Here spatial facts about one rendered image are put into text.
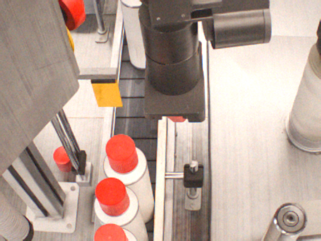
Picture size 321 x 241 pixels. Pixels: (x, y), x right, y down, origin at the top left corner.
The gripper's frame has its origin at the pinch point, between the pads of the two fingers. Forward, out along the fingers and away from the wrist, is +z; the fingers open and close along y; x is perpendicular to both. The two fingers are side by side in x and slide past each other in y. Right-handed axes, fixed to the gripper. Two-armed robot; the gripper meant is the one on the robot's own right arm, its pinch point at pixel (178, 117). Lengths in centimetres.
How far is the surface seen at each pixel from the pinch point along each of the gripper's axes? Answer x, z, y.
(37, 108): 7.0, -29.3, -17.0
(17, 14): 6.1, -36.6, -16.0
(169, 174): 1.7, 10.6, -3.2
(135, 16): 6.5, -0.5, 17.6
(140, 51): 6.6, 8.3, 17.7
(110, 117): 10.0, 5.3, 3.4
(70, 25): 5.5, -30.0, -11.0
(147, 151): 5.5, 13.6, 2.1
